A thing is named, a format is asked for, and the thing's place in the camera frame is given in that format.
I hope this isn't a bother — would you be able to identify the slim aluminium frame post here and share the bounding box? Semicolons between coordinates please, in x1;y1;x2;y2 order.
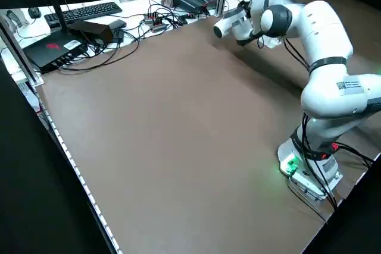
0;15;45;86

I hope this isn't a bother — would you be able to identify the aluminium table edge rail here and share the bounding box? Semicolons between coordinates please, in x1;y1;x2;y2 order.
35;83;123;254

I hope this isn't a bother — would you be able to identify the foot green light block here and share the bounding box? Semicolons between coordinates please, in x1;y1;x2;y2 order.
279;154;299;177

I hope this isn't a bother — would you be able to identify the white test tube rack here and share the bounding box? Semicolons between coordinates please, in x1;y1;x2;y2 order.
264;36;283;49

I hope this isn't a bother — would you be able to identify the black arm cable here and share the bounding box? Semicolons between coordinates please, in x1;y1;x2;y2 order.
257;32;312;72

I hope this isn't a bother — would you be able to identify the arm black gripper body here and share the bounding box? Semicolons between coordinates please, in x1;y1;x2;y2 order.
236;34;255;47

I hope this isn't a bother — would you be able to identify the black keyboard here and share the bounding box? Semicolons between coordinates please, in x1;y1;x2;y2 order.
43;1;123;28

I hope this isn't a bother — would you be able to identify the usb hub with red plugs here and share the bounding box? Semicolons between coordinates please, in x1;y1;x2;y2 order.
143;11;168;33

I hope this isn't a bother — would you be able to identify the long black desk cable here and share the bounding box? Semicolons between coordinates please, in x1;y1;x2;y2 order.
58;32;140;72

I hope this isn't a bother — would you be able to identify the black box with red logo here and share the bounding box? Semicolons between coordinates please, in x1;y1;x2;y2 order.
23;30;89;74

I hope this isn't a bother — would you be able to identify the grey handheld device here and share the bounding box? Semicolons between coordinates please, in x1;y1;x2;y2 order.
6;10;24;30

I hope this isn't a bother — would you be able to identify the dark brown rectangular box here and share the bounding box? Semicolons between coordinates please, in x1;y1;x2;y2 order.
68;19;114;47

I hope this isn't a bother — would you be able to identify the black base cable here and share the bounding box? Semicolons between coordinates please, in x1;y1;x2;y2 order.
300;114;374;212

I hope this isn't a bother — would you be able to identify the small grey adapter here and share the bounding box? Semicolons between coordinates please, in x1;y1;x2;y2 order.
107;18;127;29

